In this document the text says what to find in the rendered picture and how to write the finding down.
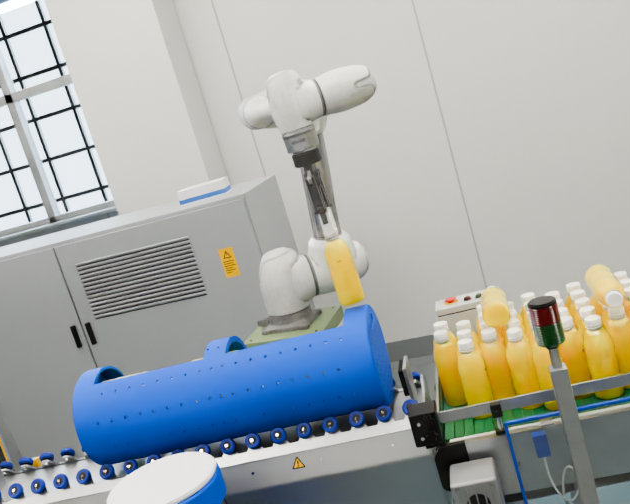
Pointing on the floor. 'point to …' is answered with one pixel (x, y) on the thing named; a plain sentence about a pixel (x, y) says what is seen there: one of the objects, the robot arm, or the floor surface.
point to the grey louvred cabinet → (120, 301)
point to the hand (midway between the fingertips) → (327, 222)
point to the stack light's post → (574, 434)
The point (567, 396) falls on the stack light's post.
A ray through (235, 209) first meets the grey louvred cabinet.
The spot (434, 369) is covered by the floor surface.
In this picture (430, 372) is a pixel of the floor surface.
